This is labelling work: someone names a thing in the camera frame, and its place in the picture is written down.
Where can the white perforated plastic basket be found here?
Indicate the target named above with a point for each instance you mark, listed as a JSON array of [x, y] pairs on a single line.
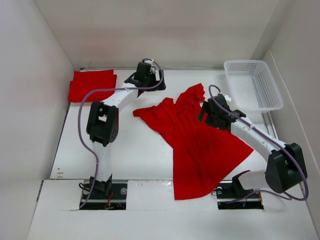
[[252, 86]]

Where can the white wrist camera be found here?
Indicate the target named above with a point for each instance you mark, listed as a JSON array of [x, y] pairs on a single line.
[[149, 61], [227, 97]]

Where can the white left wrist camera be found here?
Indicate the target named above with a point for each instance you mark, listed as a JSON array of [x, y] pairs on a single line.
[[149, 61]]

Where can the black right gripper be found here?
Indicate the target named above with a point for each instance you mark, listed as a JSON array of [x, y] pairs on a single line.
[[206, 115]]

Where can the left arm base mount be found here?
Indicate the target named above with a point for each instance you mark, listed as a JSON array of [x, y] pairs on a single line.
[[115, 198]]

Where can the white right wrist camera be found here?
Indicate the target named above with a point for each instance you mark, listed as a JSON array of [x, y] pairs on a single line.
[[227, 97]]

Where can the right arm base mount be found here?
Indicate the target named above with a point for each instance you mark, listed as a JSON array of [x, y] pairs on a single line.
[[231, 195]]

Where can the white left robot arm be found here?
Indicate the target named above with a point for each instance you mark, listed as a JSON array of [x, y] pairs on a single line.
[[103, 121]]

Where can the folded red t shirt stack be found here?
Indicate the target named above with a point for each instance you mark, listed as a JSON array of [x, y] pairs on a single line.
[[84, 82]]

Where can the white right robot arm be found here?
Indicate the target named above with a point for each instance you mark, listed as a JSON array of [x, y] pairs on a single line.
[[285, 164]]

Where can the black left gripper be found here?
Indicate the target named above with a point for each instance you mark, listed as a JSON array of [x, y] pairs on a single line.
[[157, 85]]

